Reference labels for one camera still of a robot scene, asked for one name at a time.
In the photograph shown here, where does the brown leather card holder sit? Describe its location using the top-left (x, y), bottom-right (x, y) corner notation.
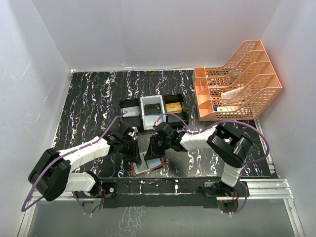
top-left (130, 158), bottom-right (164, 176)

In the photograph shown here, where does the white plastic bin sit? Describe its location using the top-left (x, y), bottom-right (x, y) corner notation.
top-left (140, 95), bottom-right (165, 130)

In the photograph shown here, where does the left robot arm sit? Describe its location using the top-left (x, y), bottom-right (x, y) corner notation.
top-left (28, 123), bottom-right (142, 201)

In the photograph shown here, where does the gold credit card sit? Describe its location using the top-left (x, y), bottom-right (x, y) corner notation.
top-left (165, 102), bottom-right (186, 114)

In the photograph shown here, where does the white paper in organizer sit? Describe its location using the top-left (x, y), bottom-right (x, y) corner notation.
top-left (221, 86), bottom-right (244, 99)

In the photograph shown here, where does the white blue item in organizer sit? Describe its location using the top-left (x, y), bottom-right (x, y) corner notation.
top-left (214, 106), bottom-right (239, 112)

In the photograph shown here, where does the black plastic bin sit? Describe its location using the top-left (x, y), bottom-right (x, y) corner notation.
top-left (119, 98), bottom-right (144, 131)

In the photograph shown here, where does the silver credit card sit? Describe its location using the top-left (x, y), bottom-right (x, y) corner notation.
top-left (121, 106), bottom-right (140, 118)

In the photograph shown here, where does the black credit card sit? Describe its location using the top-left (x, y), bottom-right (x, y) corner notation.
top-left (144, 103), bottom-right (161, 116)

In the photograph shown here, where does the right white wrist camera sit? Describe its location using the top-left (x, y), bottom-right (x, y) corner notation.
top-left (153, 121), bottom-right (161, 130)

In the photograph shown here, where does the orange mesh file organizer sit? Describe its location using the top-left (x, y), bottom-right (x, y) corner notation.
top-left (193, 40), bottom-right (282, 121)

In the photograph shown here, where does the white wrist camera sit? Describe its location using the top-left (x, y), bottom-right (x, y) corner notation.
top-left (153, 121), bottom-right (161, 130)
top-left (128, 126), bottom-right (138, 140)

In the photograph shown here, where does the black bin with gold card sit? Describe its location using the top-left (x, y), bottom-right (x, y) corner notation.
top-left (163, 93), bottom-right (189, 127)

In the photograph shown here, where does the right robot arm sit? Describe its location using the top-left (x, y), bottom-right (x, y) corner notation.
top-left (144, 122), bottom-right (253, 197)

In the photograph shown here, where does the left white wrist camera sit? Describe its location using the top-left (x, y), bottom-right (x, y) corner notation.
top-left (128, 126), bottom-right (138, 140)

